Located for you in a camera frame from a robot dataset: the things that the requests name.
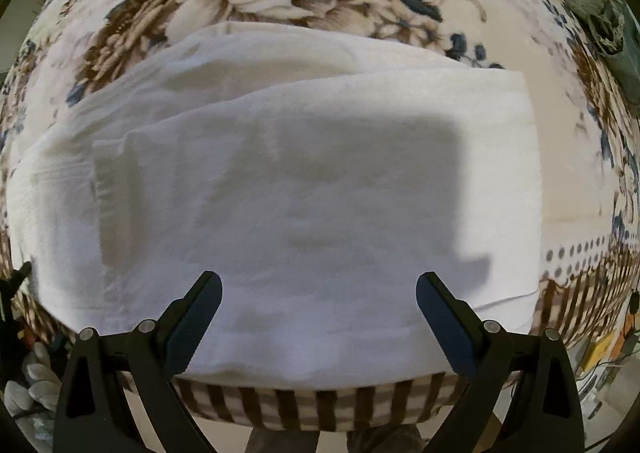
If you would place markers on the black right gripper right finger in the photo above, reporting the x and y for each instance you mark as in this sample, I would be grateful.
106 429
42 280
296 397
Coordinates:
544 414

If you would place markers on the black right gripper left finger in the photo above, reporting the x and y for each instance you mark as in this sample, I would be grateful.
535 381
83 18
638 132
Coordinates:
93 414

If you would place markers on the white pants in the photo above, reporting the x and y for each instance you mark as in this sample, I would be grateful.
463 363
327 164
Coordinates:
319 174

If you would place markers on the white shoes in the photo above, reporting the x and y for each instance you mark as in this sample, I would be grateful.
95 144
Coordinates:
41 387

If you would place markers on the folded grey green clothes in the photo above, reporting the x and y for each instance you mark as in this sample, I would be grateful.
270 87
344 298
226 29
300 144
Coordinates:
615 34

